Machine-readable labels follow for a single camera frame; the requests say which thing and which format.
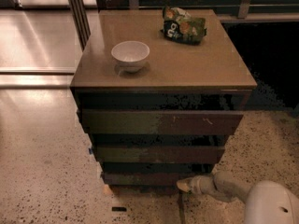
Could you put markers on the top drawer front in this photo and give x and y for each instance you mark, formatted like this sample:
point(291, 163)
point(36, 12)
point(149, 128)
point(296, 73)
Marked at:
point(172, 122)

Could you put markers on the green chip bag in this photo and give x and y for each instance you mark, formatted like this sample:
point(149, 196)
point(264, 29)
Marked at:
point(181, 27)

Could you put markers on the drawer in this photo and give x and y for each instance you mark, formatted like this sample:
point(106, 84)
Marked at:
point(172, 122)
point(135, 179)
point(205, 155)

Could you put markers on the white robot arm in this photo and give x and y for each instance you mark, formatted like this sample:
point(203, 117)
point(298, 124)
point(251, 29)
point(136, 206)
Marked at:
point(266, 202)

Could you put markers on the metal door frame post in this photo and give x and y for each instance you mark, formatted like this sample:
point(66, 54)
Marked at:
point(81, 21)

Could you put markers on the middle drawer front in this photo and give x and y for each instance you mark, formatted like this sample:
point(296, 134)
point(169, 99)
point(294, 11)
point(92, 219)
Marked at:
point(205, 155)

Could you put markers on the brown drawer cabinet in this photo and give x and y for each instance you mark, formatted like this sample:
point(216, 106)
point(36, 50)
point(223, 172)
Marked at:
point(207, 77)

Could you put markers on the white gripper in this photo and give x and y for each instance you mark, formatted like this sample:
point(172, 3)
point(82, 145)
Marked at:
point(202, 184)

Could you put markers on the white ceramic bowl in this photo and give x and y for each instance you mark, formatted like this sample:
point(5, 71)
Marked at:
point(131, 55)

